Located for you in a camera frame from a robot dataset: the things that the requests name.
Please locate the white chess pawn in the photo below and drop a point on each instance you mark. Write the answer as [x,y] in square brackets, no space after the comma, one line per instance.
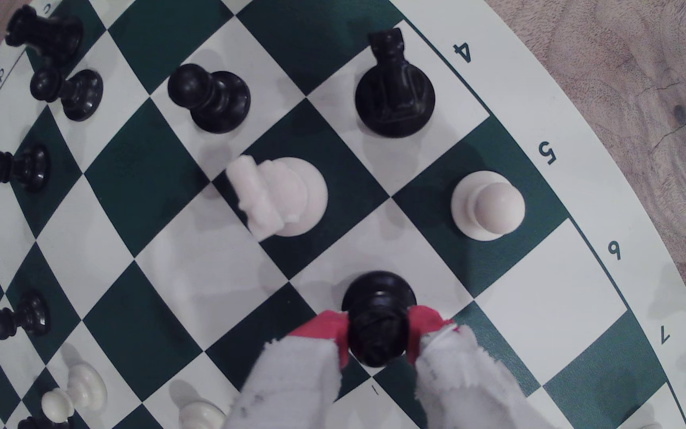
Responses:
[201,416]
[489,205]
[78,387]

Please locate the black chess knight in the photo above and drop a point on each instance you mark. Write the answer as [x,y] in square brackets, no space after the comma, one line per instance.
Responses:
[395,98]

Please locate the black chess rook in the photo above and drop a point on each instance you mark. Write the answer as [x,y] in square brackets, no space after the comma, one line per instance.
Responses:
[51,36]

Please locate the black chess bishop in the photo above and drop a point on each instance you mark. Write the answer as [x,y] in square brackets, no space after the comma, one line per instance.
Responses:
[377,322]

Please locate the green white chessboard mat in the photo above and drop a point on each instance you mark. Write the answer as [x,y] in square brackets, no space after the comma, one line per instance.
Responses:
[146,179]

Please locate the black chess pawn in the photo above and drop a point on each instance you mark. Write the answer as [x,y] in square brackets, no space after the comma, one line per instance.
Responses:
[215,98]
[42,423]
[27,168]
[27,313]
[78,95]

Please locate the white chess knight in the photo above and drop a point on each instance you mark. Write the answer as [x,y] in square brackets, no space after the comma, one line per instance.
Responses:
[286,193]

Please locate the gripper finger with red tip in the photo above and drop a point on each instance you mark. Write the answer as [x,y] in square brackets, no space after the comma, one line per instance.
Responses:
[468,387]
[301,381]

